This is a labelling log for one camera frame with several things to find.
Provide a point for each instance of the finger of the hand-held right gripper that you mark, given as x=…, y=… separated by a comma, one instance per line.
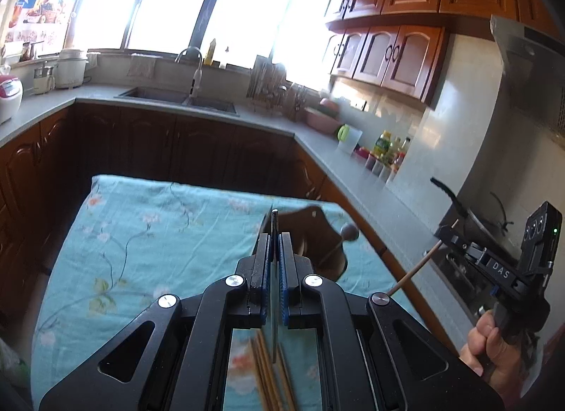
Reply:
x=461, y=245

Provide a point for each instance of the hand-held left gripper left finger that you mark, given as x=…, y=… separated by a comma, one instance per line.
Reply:
x=265, y=287

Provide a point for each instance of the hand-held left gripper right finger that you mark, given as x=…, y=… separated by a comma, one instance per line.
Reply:
x=284, y=287

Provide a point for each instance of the wooden chopstick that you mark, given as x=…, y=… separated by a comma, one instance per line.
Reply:
x=258, y=375
x=276, y=386
x=410, y=273
x=267, y=375
x=288, y=380

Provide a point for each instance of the wooden utensil holder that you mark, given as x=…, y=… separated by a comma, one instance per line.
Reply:
x=311, y=234

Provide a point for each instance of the dark metal fork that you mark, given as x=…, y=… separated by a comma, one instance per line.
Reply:
x=275, y=222

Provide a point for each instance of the person's right hand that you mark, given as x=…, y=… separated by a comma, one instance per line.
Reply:
x=485, y=344

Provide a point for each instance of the gas stove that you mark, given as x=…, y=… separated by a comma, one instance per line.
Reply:
x=459, y=278

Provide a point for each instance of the metal spoon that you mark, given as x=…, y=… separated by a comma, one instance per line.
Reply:
x=350, y=230

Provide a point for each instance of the row of seasoning jars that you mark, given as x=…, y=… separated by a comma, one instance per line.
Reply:
x=379, y=169

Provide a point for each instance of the teal floral tablecloth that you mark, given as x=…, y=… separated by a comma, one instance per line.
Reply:
x=145, y=252

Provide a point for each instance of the green label oil bottle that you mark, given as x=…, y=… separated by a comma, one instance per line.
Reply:
x=383, y=145

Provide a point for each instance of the wooden lower cabinets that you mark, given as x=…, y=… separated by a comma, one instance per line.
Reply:
x=198, y=146

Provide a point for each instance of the wooden cabinets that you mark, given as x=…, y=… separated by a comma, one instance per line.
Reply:
x=410, y=4
x=198, y=146

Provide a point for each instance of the grey kitchen countertop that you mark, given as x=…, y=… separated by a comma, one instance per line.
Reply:
x=273, y=121

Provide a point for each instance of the pink basin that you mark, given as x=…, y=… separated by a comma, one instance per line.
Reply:
x=324, y=118

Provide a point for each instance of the steel range hood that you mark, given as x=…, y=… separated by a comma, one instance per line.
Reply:
x=529, y=75

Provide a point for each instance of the knife and scissors caddy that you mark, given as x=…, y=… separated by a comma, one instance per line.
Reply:
x=298, y=104

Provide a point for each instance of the dish rack with boards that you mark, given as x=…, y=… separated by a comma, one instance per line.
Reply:
x=265, y=84

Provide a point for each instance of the steel kitchen sink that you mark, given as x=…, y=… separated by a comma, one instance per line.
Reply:
x=176, y=99

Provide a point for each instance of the chrome faucet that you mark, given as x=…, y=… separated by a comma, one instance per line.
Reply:
x=196, y=71

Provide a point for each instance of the small dark-capped bottle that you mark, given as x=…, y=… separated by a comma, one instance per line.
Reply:
x=227, y=58

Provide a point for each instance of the wooden upper cabinets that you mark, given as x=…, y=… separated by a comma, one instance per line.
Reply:
x=410, y=4

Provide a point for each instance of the pale dish cloth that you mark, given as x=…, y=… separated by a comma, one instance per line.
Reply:
x=141, y=66

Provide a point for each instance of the large white cooker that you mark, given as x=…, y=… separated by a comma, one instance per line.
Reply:
x=71, y=68

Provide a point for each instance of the kitchen window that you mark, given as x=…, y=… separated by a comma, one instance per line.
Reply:
x=185, y=0

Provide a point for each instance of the small white blender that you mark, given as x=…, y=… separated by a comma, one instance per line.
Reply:
x=43, y=79

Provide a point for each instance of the red and white rice cooker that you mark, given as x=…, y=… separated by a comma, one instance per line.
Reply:
x=9, y=99

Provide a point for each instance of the fruit and palm wall poster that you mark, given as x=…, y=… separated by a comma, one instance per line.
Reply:
x=42, y=0

